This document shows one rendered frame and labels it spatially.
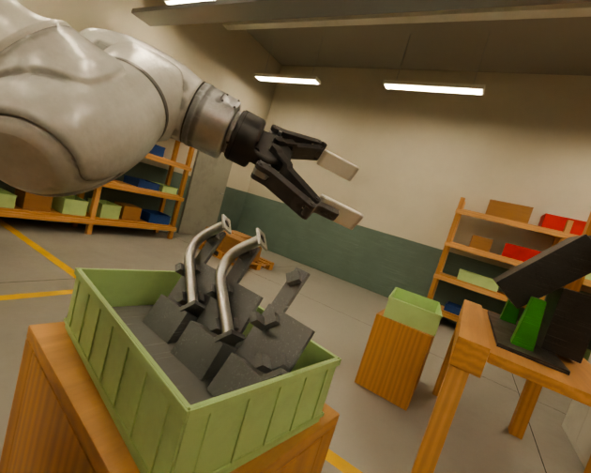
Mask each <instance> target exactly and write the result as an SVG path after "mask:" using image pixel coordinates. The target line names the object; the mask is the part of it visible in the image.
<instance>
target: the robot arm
mask: <svg viewBox="0 0 591 473"><path fill-rule="evenodd" d="M240 109H241V102H240V100H239V99H236V98H234V97H232V96H230V95H229V94H226V93H225V92H223V91H221V90H219V89H217V88H216V87H215V86H214V85H212V84H208V83H206V82H205V81H203V80H202V79H200V78H199V77H198V76H196V75H195V74H194V73H193V72H192V71H191V70H190V69H189V68H188V67H186V66H185V65H183V64H182V63H180V62H179V61H177V60H176V59H174V58H173V57H171V56H170V55H168V54H166V53H164V52H162V51H160V50H159V49H157V48H155V47H153V46H151V45H149V44H147V43H145V42H143V41H140V40H138V39H137V38H134V37H131V36H128V35H125V34H122V33H118V32H115V31H112V30H107V29H101V28H86V29H84V30H82V31H81V32H79V33H78V32H77V31H76V30H74V29H73V28H72V27H71V26H70V25H69V24H68V23H67V22H65V21H62V20H56V19H49V18H46V17H42V16H39V15H37V14H36V13H33V12H32V11H30V10H29V9H27V8H25V7H24V6H23V5H22V4H20V3H19V2H18V1H17V0H0V180H1V181H3V182H5V183H6V184H8V185H9V186H11V187H14V188H16V189H19V190H22V191H26V192H29V193H33V194H35V195H40V196H47V197H63V196H70V195H76V194H81V193H84V192H88V191H91V190H94V189H96V188H98V187H101V186H103V185H105V184H107V183H109V182H111V181H113V180H115V179H116V178H118V177H120V176H121V175H122V174H124V173H125V172H127V171H128V170H130V169H131V168H132V167H134V166H135V165H136V164H137V163H139V162H140V161H141V160H142V159H143V158H144V157H145V156H146V155H147V154H148V153H149V152H150V151H151V150H152V148H153V147H154V145H155V143H156V142H160V141H166V140H168V139H170V138H171V139H175V140H177V141H179V142H181V143H184V144H185V145H187V146H191V147H193V148H195V149H197V150H199V151H201V152H203V153H205V154H206V155H208V156H211V157H213V158H215V159H216V158H218V157H219V156H220V154H221V153H222V152H223V153H224V157H225V159H227V160H230V161H232V162H234V163H236V164H239V165H241V166H243V167H246V166H247V165H248V164H249V162H252V163H253V164H254V165H255V167H254V169H253V171H252V173H251V175H250V177H251V178H252V179H253V180H255V181H257V182H259V183H261V184H262V185H264V186H265V187H267V188H268V189H269V190H270V191H271V192H272V193H274V194H275V195H276V196H277V197H278V198H279V199H281V200H282V201H283V202H284V203H285V204H286V205H287V206H288V207H290V208H291V209H292V210H293V211H294V212H295V213H296V214H297V215H298V216H299V217H301V218H302V219H304V220H306V219H307V218H308V217H309V216H310V215H311V213H316V214H318V215H320V216H323V217H325V218H327V219H329V220H331V221H334V222H336V223H338V224H340V225H342V226H344V227H346V228H348V229H350V230H353V229H354V228H355V227H356V226H357V224H358V223H359V222H360V221H361V220H362V219H363V214H362V213H360V212H358V211H356V210H354V209H352V208H351V207H349V206H346V205H344V204H342V203H340V202H338V201H336V200H334V199H332V198H330V197H328V196H326V195H324V194H320V196H318V195H317V194H316V193H315V192H314V190H313V189H312V188H311V187H310V186H309V185H308V184H307V183H306V182H305V180H304V179H303V178H302V177H301V176H300V175H299V174H298V173H297V172H296V170H295V169H294V168H293V164H292V162H291V159H292V160H317V162H316V163H317V164H318V165H319V166H321V167H323V168H325V169H327V170H328V171H330V172H332V173H334V174H336V175H338V176H340V177H342V178H344V179H346V180H348V181H351V180H352V178H353V177H354V176H355V174H356V173H357V171H358V170H359V167H358V166H356V165H354V164H353V163H351V162H349V161H348V160H345V159H343V158H341V157H339V156H338V155H336V154H334V153H332V152H330V151H328V150H326V146H327V144H326V143H325V142H322V141H321V140H319V139H316V138H313V137H310V136H307V135H303V134H300V133H296V132H293V131H289V130H285V129H283V128H281V127H279V126H277V125H274V124H273V125H272V126H271V128H270V130H269V132H267V131H264V128H265V125H266V122H265V120H264V119H263V118H261V117H259V116H257V115H256V114H253V113H251V112H249V111H247V110H246V111H243V112H242V113H241V112H240ZM312 144H313V145H312ZM302 207H303V208H302Z"/></svg>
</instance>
